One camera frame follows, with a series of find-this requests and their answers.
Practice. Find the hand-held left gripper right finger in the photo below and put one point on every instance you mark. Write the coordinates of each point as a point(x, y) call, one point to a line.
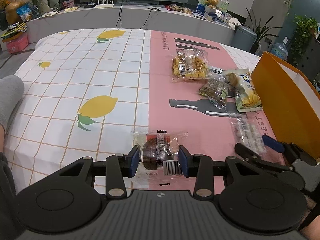
point(183, 160)

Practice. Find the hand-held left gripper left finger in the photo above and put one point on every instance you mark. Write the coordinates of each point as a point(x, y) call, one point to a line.
point(134, 160)

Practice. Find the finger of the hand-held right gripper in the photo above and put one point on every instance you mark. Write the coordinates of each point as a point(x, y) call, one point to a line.
point(246, 152)
point(272, 143)

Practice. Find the clear packet of chocolate cake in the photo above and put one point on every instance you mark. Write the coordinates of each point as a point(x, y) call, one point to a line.
point(150, 152)

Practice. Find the clear bag of white candies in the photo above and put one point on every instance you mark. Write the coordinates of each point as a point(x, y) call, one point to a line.
point(246, 132)

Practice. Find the orange cardboard box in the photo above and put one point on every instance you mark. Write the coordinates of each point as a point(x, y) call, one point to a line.
point(282, 100)

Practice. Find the white green potato chip bag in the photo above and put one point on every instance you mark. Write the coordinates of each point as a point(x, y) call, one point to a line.
point(246, 97)

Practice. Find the clear green brown snack packet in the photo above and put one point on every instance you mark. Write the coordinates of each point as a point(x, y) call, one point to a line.
point(212, 90)

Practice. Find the clear bag of yellow crisps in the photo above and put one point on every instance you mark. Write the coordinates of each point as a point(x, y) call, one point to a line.
point(187, 66)

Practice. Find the person's right forearm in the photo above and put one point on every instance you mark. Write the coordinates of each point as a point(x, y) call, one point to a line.
point(313, 230)

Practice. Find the pile of snacks on counter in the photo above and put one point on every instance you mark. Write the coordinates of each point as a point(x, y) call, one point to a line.
point(178, 9)

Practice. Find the blue water jug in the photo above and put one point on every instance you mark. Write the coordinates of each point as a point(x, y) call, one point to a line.
point(279, 51)

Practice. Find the dark side cabinet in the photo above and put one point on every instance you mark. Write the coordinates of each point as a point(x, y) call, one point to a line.
point(311, 55)

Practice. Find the grey trash bin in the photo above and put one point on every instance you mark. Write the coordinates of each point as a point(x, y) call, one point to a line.
point(243, 38)

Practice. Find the lemon print checked tablecloth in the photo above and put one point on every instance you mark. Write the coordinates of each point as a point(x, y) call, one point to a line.
point(75, 67)

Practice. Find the tall-leaf floor plant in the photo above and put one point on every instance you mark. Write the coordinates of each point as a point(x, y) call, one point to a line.
point(261, 33)

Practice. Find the bushy green potted plant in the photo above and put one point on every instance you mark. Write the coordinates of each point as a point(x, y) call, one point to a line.
point(303, 32)

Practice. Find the white round item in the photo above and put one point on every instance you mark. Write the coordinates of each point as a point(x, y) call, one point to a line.
point(233, 21)

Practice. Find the person's grey socked foot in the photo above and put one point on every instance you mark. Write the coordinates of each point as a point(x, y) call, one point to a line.
point(10, 95)

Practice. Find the grey television counter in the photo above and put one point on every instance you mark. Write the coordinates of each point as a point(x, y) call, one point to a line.
point(87, 17)

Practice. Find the teddy bear picture board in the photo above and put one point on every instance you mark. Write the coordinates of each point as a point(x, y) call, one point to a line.
point(212, 5)

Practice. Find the black set-top box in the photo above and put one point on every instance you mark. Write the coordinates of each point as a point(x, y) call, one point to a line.
point(89, 5)

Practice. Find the yellow paper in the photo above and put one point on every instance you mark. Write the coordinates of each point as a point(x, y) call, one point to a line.
point(71, 9)

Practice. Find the pink storage box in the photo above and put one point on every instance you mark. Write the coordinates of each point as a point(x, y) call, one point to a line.
point(16, 43)

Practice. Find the white papers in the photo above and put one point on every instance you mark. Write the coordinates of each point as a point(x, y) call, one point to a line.
point(50, 14)

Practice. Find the pink photo card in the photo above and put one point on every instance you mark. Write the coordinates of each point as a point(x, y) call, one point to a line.
point(68, 4)

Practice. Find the stack of yellow black items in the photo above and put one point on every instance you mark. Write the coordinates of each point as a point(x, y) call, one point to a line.
point(13, 30)

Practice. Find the blue snack bags on counter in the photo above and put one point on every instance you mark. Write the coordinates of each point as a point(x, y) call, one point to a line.
point(26, 12)

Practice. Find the golden round vase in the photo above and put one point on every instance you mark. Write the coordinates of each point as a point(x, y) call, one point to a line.
point(13, 12)

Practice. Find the dried flower bouquet in vase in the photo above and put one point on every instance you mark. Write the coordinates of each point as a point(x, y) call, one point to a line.
point(4, 0)

